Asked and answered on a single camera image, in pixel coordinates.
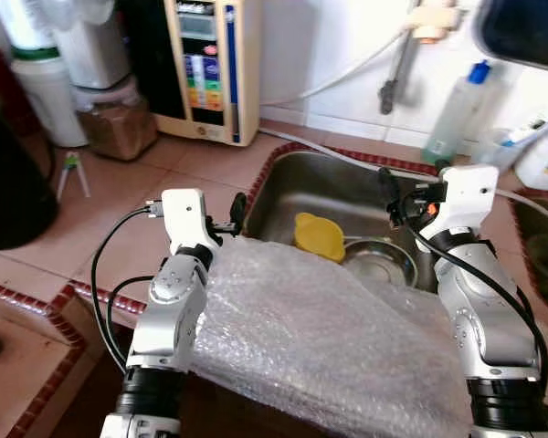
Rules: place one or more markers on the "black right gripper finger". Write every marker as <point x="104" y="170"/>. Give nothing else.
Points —
<point x="392" y="194"/>

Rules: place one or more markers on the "yellow plastic cup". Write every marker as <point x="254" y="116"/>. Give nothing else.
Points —
<point x="318" y="235"/>

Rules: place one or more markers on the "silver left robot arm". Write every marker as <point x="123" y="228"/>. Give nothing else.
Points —
<point x="169" y="319"/>

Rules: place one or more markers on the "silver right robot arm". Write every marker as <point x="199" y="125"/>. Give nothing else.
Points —
<point x="489" y="328"/>

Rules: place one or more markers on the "steel sink basin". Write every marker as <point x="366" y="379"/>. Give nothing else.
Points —
<point x="320" y="192"/>
<point x="541" y="265"/>

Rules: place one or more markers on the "clear plastic cup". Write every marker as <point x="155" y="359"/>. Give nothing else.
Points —
<point x="500" y="157"/>

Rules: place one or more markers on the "clear bottle with blue cap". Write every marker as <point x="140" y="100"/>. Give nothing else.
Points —
<point x="461" y="114"/>

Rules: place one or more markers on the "blue and white toothbrush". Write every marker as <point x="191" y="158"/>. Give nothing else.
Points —
<point x="530" y="132"/>

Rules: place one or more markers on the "white detergent bottle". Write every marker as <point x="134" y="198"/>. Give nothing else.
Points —
<point x="543" y="164"/>

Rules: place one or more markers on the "cream water ionizer machine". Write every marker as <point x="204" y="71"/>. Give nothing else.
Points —
<point x="210" y="82"/>

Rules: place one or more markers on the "jar of brown granules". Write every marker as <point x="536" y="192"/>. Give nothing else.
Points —
<point x="119" y="128"/>

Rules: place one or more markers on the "white and green tongs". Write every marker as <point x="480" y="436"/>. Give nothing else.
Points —
<point x="71" y="169"/>

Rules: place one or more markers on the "clear bubble wrap sheet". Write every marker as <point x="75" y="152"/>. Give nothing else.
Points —
<point x="329" y="347"/>

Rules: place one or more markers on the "black pan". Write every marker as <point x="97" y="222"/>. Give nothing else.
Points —
<point x="525" y="32"/>

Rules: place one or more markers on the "black kettle jug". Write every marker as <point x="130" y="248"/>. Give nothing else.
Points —
<point x="14" y="182"/>

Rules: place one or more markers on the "white plastic filter housing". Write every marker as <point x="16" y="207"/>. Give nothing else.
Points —
<point x="96" y="46"/>

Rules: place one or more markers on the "dark red container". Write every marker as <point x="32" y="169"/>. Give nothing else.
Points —
<point x="0" y="87"/>

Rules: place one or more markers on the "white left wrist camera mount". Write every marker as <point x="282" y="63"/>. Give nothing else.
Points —
<point x="187" y="219"/>

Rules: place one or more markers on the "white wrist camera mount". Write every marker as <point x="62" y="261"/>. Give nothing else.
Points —
<point x="470" y="196"/>
<point x="187" y="219"/>

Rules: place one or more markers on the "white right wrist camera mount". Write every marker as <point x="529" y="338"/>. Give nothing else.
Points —
<point x="470" y="196"/>

